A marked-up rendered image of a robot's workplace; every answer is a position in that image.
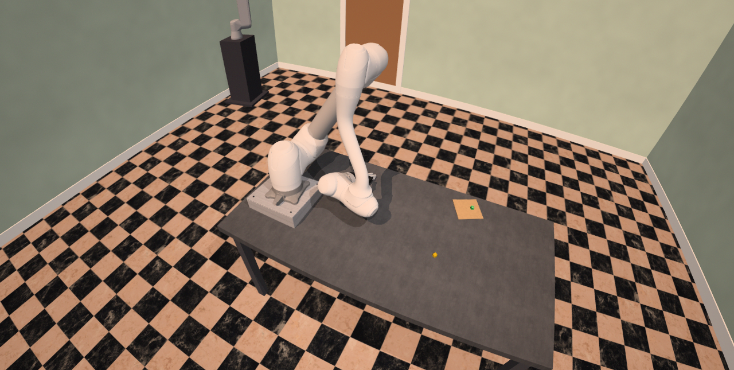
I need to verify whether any orange mat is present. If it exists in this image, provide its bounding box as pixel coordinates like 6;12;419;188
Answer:
453;200;483;220

